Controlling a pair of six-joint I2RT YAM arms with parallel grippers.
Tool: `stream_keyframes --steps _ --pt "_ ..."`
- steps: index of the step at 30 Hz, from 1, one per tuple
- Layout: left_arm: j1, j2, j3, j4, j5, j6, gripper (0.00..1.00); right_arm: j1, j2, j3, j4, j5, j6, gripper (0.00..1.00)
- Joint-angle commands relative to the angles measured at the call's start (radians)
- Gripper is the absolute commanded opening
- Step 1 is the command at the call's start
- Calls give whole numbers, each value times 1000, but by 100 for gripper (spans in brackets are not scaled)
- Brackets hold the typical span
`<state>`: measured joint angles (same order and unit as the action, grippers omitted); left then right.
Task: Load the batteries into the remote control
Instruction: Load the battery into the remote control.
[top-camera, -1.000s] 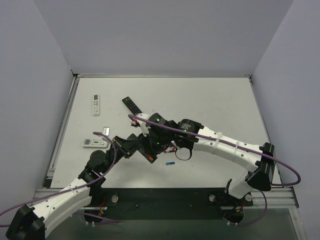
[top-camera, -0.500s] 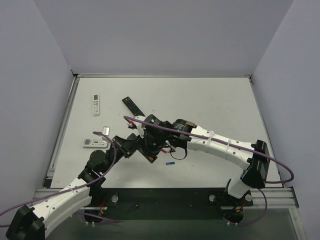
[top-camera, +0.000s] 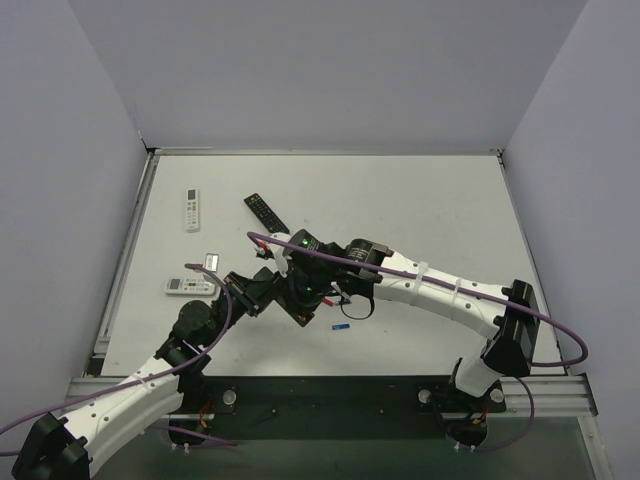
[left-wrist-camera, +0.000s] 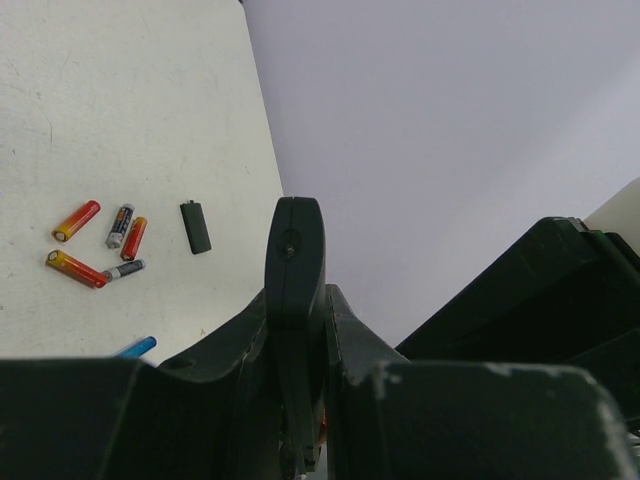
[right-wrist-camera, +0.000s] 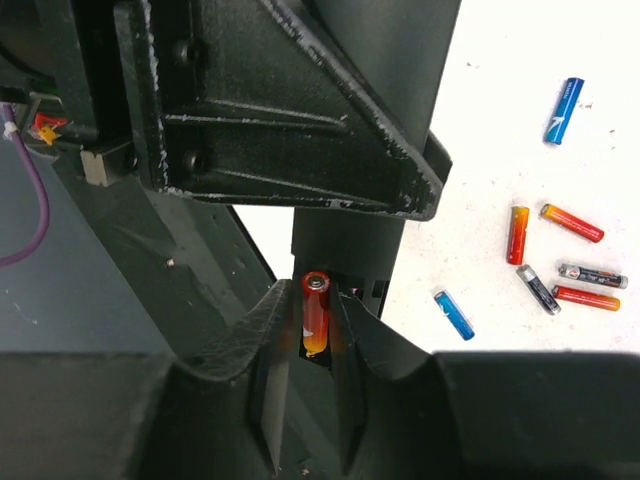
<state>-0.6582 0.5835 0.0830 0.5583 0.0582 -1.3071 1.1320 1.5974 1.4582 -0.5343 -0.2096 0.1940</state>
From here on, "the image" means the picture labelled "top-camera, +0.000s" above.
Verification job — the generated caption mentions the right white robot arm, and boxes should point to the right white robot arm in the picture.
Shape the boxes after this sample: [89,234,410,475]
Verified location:
[269,230,540,398]

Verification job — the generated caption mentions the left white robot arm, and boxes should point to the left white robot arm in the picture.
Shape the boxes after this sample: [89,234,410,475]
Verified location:
[11,268,283,479]

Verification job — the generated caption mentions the black TV remote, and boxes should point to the black TV remote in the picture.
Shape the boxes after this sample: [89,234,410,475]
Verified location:
[244,193,290,234]

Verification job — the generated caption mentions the white remote lying sideways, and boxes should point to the white remote lying sideways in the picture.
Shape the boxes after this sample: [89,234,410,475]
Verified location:
[164,277,217,297]

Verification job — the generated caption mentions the white air conditioner remote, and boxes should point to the white air conditioner remote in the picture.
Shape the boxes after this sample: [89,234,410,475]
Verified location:
[183,188,200,233]

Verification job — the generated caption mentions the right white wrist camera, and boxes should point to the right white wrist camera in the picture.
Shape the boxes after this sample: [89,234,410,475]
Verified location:
[253,239,289,278]

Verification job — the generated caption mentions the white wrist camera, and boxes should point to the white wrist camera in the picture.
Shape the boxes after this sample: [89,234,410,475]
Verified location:
[253,239,289,278]
[200,253,219,273]

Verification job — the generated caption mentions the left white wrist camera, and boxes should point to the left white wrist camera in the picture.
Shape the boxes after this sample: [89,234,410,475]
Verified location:
[200,253,219,273]

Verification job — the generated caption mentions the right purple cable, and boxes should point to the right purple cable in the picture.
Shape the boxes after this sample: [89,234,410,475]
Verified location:
[247,231,589,454]

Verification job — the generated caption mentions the aluminium frame rail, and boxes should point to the aluminium frame rail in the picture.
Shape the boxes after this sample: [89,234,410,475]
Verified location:
[65,375,598,419]

